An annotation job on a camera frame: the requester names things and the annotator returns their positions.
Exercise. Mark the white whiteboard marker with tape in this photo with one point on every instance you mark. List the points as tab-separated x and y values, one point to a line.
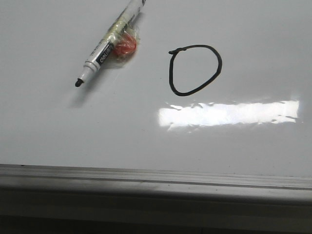
106	45

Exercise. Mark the white whiteboard with aluminium frame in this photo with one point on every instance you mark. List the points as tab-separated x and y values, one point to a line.
209	124

